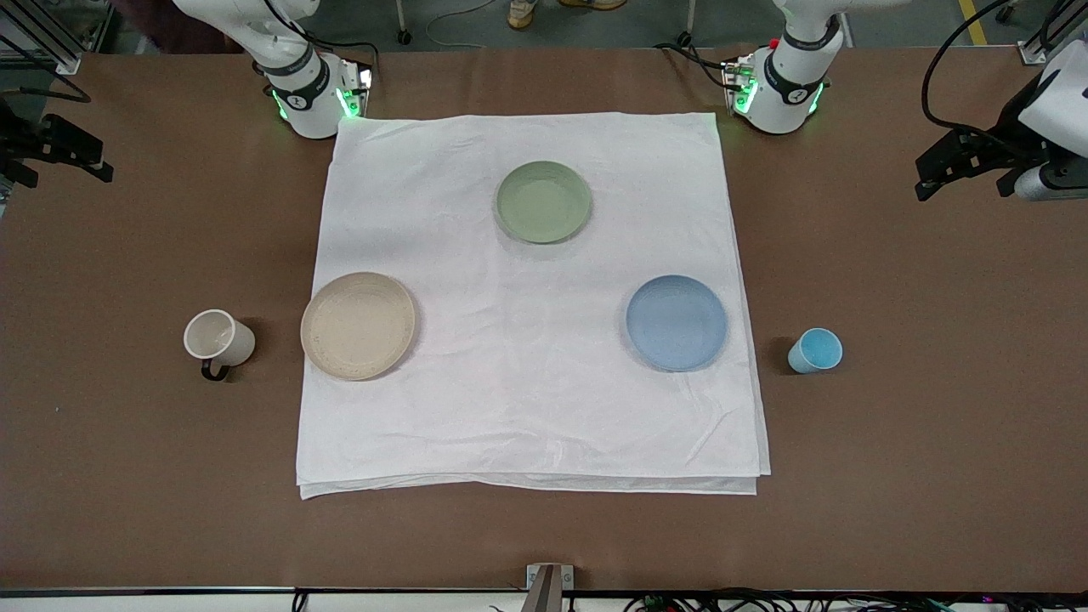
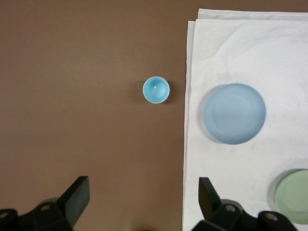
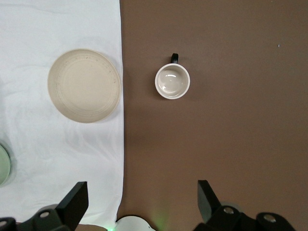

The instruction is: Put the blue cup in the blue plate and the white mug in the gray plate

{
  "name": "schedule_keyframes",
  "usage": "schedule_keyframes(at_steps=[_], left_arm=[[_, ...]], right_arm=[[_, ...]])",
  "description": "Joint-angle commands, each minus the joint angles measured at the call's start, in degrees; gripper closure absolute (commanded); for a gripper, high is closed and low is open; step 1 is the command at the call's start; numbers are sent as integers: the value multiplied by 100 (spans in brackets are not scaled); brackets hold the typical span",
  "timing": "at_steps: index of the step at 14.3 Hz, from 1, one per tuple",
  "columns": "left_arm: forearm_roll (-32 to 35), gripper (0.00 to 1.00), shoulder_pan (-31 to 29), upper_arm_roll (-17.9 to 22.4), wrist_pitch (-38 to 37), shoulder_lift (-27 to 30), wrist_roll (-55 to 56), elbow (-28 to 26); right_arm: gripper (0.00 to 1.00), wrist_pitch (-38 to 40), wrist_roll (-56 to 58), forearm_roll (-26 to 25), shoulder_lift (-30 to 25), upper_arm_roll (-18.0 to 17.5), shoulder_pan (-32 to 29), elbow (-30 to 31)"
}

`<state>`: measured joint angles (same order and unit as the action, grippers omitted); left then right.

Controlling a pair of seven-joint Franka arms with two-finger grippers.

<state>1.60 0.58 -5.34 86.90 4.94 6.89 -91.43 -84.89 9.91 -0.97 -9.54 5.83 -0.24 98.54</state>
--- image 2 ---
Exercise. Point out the small blue cup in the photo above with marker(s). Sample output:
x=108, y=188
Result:
x=156, y=90

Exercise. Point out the white folded cloth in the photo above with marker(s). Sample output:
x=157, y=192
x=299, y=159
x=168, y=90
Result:
x=240, y=60

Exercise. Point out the light blue plate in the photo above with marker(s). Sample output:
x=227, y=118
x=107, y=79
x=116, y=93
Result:
x=235, y=113

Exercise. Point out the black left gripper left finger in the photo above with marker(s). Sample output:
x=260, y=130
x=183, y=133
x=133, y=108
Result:
x=72, y=202

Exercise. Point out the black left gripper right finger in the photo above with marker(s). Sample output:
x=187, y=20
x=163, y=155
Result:
x=216, y=209

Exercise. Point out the pale green plate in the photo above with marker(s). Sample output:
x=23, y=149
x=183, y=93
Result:
x=294, y=198

